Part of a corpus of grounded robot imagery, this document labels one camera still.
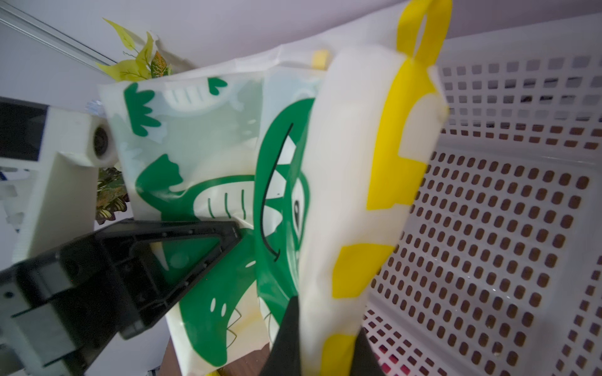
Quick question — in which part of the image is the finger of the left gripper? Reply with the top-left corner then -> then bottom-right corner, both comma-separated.
94,219 -> 241,339

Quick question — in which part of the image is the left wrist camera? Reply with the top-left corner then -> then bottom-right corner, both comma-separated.
1,98 -> 118,263

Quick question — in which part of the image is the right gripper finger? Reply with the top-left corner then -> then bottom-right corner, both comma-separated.
260,296 -> 385,376

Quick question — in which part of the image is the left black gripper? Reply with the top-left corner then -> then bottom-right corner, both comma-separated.
0,253 -> 123,376

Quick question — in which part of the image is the white plastic basket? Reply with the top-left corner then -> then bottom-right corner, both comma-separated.
364,14 -> 601,375

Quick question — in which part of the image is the artificial plant in vase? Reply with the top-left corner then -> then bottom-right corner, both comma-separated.
96,20 -> 172,225

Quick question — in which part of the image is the dinosaur print raincoat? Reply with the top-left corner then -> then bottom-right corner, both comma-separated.
100,1 -> 453,375

